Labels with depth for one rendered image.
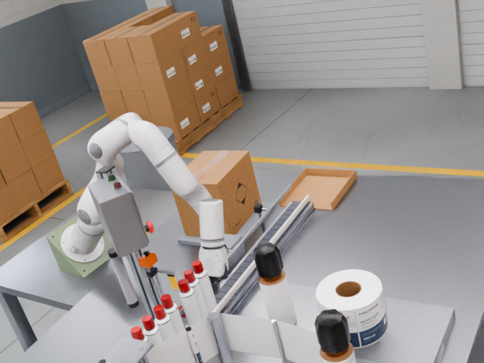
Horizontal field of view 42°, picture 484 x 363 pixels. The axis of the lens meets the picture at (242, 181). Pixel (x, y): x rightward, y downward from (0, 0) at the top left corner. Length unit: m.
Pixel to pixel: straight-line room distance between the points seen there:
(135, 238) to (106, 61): 4.25
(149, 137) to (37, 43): 6.47
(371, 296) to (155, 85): 4.15
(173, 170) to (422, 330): 0.93
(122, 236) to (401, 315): 0.90
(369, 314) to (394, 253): 0.56
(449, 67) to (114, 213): 4.65
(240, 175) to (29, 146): 3.15
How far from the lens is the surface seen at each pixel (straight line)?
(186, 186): 2.12
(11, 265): 3.17
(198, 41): 6.14
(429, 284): 2.27
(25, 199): 5.61
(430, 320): 2.05
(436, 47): 6.08
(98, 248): 2.88
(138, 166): 4.61
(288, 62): 6.83
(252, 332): 1.92
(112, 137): 2.21
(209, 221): 2.15
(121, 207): 1.85
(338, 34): 6.46
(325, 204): 2.81
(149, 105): 5.92
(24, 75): 8.36
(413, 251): 2.44
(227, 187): 2.62
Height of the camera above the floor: 2.21
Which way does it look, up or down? 26 degrees down
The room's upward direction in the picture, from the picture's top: 14 degrees counter-clockwise
